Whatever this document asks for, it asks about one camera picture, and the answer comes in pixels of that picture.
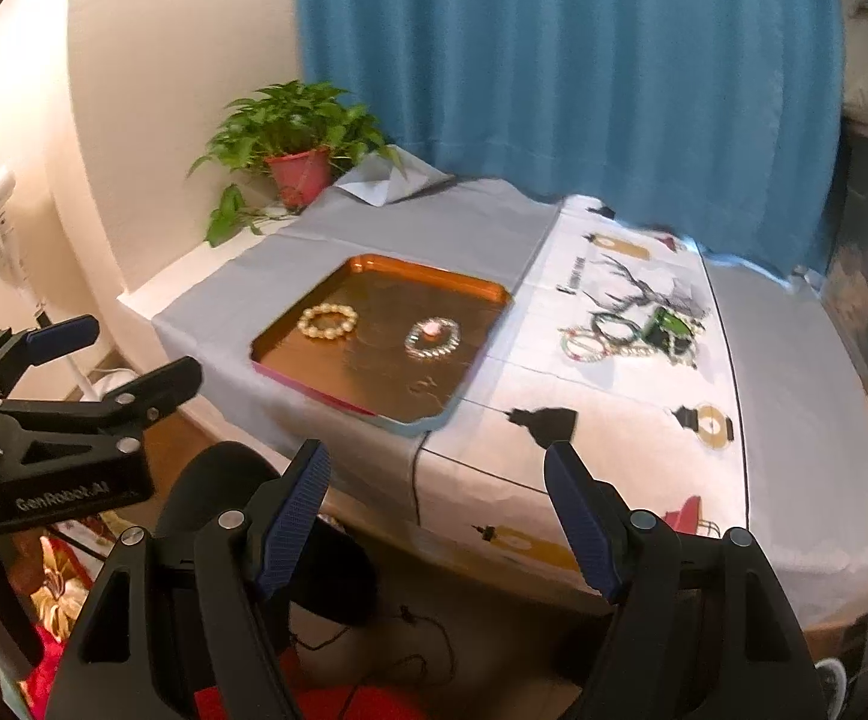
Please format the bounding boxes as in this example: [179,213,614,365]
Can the green black jewelry piece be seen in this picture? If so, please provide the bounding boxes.
[640,307,696,358]

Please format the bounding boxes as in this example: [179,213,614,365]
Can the potted green plant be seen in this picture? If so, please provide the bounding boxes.
[190,80,403,247]

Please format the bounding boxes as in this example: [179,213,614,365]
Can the white printed table runner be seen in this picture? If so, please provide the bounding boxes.
[416,195,747,543]

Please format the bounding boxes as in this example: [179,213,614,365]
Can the cream pearl bead bracelet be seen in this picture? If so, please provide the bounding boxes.
[295,301,361,341]

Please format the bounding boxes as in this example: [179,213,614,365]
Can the dark green bangle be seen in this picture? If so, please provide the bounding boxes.
[590,312,640,348]

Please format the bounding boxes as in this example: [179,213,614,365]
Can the clear bracelet pink charm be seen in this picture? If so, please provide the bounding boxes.
[404,317,461,361]

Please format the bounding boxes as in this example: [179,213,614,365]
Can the orange metal tray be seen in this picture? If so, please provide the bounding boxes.
[250,254,512,436]

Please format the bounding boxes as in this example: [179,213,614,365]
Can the pink green bead bracelet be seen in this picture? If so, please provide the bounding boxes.
[558,325,609,364]

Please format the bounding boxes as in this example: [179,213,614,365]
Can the blue curtain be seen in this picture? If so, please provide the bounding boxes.
[297,0,843,275]

